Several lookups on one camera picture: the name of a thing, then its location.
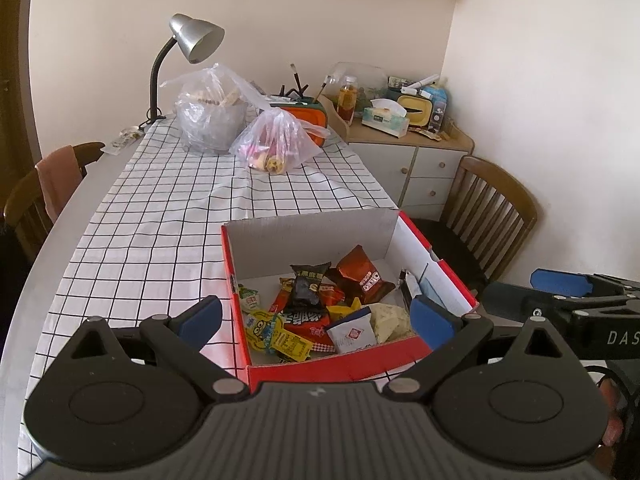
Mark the silver desk lamp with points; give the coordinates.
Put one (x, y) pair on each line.
(195, 37)

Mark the yellow cartoon snack packet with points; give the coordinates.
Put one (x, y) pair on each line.
(264, 332)

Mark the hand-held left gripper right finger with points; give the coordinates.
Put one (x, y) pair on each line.
(432, 320)

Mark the yellow-green snack packet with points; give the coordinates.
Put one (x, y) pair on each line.
(292, 347)

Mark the small green-white snack packet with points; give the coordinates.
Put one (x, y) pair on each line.
(248, 300)

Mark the pink plastic bag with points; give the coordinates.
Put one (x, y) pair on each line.
(275, 145)

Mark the white wooden cabinet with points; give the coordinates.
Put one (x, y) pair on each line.
(425, 170)

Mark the brown snack packet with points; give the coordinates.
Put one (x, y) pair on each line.
(357, 275)

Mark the yellow box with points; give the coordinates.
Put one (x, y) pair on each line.
(417, 107)

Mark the black-checked white tablecloth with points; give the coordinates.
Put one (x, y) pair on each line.
(150, 220)

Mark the clear plastic bag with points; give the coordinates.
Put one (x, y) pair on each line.
(205, 90)

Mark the red cardboard box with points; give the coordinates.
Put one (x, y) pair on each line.
(310, 240)

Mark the clear glass bowl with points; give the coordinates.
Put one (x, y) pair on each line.
(367, 76)

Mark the metal pot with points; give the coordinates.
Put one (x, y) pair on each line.
(215, 122)

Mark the wooden desk organizer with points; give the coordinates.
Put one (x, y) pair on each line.
(336, 112)

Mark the wooden chair with towel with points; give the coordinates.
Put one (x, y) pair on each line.
(20, 200)

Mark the grey-blue snack packet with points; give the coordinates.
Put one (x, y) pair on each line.
(406, 280)

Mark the plain yellow snack packet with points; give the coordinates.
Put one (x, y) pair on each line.
(345, 310)

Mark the blue packaged box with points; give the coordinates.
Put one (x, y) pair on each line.
(437, 105)

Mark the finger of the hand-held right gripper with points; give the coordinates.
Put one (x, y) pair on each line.
(557, 280)
(510, 300)

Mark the black snack packet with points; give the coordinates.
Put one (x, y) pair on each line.
(307, 287)

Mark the bare wooden chair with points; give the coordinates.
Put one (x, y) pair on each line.
(490, 210)

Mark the green tissue box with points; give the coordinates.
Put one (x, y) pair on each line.
(385, 119)

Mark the person's right hand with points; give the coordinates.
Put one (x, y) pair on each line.
(610, 405)

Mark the pink towel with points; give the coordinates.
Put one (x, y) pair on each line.
(60, 175)

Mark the bottle of orange liquid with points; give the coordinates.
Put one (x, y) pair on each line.
(347, 99)

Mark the white red-label snack packet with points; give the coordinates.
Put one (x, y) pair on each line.
(352, 335)

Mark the cream snack packet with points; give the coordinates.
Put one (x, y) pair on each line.
(390, 320)

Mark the orange container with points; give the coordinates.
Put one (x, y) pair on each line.
(311, 115)

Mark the small clear plastic packets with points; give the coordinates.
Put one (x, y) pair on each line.
(122, 140)

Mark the brown wooden door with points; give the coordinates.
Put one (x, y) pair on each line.
(12, 60)

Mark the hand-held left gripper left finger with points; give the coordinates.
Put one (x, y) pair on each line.
(202, 317)

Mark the large red snack packet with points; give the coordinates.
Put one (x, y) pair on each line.
(302, 319)

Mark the small orange-red snack packet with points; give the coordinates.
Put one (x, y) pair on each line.
(332, 294)

